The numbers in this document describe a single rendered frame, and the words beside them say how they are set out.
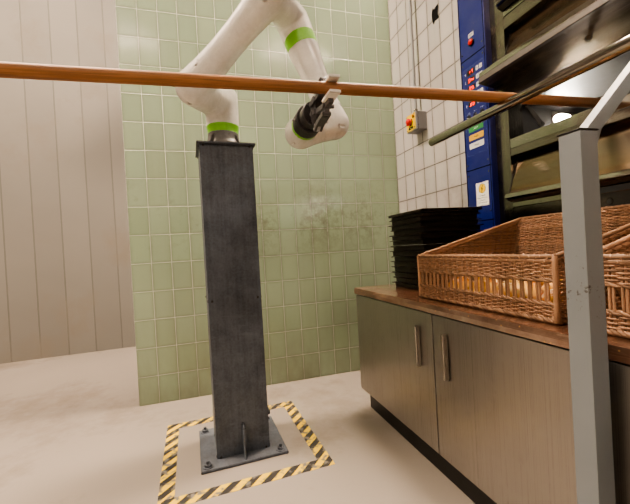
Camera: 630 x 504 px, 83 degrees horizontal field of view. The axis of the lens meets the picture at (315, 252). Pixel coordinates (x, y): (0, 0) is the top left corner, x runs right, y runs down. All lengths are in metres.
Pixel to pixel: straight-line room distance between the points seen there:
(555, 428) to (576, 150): 0.56
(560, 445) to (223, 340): 1.05
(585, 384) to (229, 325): 1.08
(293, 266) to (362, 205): 0.59
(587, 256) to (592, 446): 0.33
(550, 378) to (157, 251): 1.79
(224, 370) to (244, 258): 0.43
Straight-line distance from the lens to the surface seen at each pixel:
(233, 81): 0.93
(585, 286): 0.76
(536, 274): 0.96
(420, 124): 2.17
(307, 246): 2.14
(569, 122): 1.56
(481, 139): 1.80
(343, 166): 2.28
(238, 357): 1.45
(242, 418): 1.53
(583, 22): 1.46
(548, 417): 0.96
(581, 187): 0.76
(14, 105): 3.98
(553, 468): 1.00
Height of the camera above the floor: 0.77
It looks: level
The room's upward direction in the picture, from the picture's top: 3 degrees counter-clockwise
